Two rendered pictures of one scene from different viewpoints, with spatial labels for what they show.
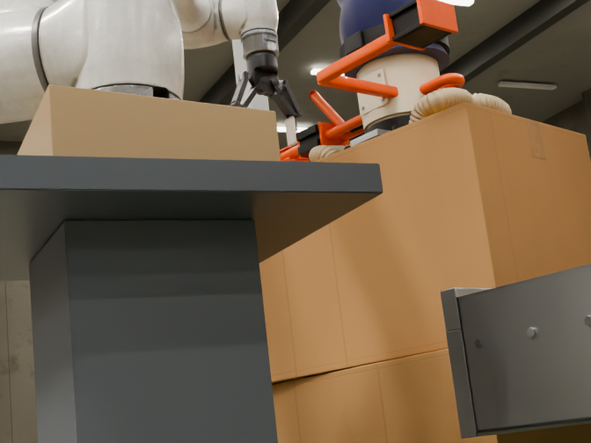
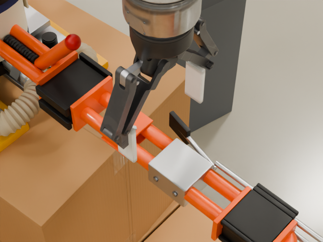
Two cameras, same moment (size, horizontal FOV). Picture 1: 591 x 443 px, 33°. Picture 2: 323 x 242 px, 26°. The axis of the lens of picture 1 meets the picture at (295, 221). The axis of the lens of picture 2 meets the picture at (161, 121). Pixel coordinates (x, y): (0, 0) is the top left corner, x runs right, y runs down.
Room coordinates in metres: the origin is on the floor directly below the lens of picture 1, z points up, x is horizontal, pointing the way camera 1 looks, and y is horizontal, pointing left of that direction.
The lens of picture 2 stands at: (2.81, -0.03, 1.91)
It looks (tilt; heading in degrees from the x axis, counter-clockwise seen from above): 53 degrees down; 173
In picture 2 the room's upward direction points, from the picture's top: straight up
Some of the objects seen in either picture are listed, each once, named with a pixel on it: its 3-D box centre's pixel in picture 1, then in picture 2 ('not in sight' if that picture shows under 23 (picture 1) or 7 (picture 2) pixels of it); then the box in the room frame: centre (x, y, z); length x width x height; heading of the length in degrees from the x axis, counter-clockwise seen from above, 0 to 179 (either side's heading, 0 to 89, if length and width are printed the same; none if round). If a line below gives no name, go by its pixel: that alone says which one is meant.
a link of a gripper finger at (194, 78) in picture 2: not in sight; (194, 81); (2.19, 0.09, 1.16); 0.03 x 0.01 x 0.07; 41
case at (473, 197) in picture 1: (418, 261); (14, 126); (1.93, -0.23, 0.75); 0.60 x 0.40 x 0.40; 46
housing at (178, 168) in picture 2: not in sight; (180, 172); (2.28, 0.06, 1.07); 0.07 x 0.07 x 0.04; 41
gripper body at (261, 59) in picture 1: (263, 76); (161, 42); (2.24, 0.04, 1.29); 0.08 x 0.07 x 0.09; 131
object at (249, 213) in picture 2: not in sight; (253, 230); (2.39, 0.14, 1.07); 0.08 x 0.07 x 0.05; 41
